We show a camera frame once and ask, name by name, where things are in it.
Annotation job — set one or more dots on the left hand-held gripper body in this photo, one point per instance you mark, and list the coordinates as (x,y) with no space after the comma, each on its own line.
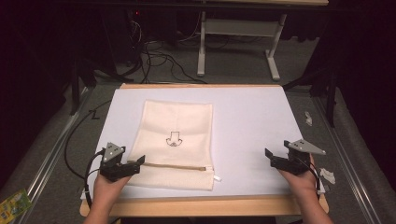
(113,166)

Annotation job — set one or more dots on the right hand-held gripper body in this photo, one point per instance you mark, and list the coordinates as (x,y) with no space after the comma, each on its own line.
(295,158)

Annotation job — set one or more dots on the cream zippered cloth bag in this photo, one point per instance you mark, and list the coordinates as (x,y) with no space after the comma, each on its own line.
(174,146)

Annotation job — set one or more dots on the person's left hand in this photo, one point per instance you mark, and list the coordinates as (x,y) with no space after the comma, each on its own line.
(107,188)

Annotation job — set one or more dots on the person's right hand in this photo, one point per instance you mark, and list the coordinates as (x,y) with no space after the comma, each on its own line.
(300,183)

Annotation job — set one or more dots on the white table mat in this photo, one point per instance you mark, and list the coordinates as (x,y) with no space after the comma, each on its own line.
(246,130)

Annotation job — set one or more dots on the large crumpled white paper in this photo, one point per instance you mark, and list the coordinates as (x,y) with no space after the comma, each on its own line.
(328,175)

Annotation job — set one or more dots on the small crumpled white paper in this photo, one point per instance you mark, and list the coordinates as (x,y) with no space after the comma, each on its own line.
(308,118)

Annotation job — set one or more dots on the black stand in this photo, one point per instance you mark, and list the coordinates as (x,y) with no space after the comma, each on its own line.
(81,77)
(327,90)

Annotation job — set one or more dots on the wooden table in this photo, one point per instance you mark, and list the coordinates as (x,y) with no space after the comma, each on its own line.
(202,207)

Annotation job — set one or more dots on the green yellow packet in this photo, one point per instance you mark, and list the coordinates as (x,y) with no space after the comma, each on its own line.
(12,207)

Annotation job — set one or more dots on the dark computer case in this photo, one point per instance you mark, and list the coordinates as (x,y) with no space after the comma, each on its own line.
(132,34)

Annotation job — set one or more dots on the metal floor rail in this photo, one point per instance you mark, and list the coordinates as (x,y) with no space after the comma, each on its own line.
(53,149)
(345,155)

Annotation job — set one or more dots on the white metal desk frame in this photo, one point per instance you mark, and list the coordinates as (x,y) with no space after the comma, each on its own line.
(239,28)

